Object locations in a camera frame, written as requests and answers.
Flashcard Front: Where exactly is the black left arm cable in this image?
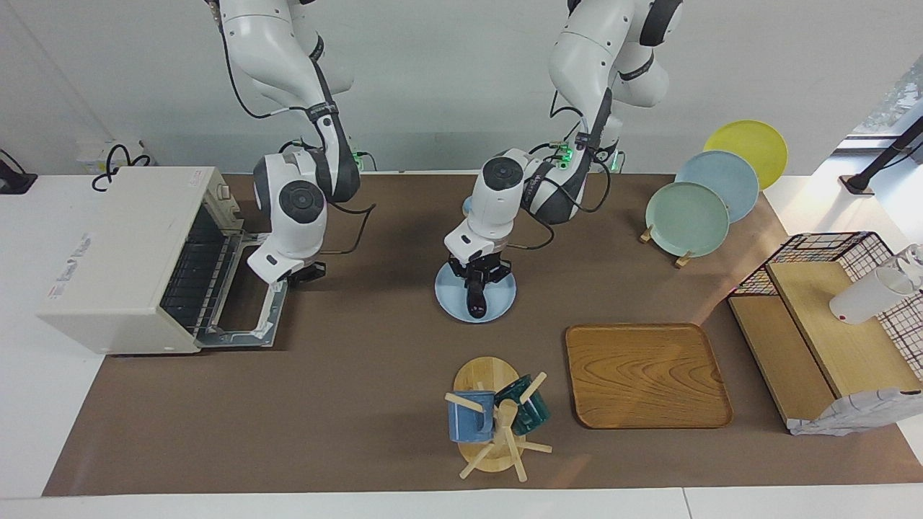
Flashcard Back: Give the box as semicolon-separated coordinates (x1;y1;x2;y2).
505;101;614;251

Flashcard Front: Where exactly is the racked light blue plate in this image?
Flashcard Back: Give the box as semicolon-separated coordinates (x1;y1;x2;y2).
675;150;760;224

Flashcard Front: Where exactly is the brown table mat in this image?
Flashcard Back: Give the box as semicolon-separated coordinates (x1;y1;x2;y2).
42;173;923;497

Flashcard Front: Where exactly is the grey framed window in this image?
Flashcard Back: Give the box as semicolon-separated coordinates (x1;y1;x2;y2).
836;54;923;152

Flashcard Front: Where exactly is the white toaster oven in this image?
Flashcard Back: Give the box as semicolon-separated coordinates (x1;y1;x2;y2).
37;166;242;355

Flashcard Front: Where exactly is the pale green plate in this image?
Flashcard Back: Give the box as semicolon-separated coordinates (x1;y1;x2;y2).
645;182;730;258

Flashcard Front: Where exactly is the black wire basket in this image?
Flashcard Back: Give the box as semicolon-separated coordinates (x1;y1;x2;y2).
727;231;923;381

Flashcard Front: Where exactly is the glass oven door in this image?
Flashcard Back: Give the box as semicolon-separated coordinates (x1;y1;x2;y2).
193;234;289;350

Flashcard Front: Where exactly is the white paper cup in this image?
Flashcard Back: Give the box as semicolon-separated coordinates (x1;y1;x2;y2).
829;263;920;325

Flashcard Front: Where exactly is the black desk clamp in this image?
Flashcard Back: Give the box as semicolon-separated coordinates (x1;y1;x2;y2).
0;149;38;195

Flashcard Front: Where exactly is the wooden plate rack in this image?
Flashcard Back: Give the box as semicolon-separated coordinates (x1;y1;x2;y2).
639;225;693;269

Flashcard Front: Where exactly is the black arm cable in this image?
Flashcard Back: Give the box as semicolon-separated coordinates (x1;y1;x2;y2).
216;0;377;257
505;101;614;251

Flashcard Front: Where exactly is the blue mug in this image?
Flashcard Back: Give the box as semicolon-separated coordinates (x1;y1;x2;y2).
447;390;497;443

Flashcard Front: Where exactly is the clear glass cup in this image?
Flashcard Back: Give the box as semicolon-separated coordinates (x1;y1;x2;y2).
894;244;923;289

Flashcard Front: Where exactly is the wooden mug tree stand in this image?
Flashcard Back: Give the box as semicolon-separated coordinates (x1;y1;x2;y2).
444;356;553;482

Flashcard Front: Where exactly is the wooden serving tray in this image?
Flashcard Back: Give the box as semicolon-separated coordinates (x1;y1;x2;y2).
565;323;734;430

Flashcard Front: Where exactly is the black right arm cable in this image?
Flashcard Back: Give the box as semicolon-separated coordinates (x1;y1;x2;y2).
216;0;377;257

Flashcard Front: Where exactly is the yellow plate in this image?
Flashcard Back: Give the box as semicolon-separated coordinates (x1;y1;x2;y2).
703;120;789;191

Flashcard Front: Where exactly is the black coiled power cable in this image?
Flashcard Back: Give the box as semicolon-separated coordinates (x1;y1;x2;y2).
92;143;154;192

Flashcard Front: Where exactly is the wooden stepped shelf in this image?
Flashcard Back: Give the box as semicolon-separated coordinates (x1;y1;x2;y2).
727;261;923;432

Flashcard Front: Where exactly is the dark green mug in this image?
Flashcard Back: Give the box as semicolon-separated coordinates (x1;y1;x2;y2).
495;375;552;436

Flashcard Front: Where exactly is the dark purple eggplant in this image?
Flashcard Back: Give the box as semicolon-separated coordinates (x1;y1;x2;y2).
466;278;491;319

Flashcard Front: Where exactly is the grey marbled cloth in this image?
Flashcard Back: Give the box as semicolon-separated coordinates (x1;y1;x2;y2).
787;388;923;437

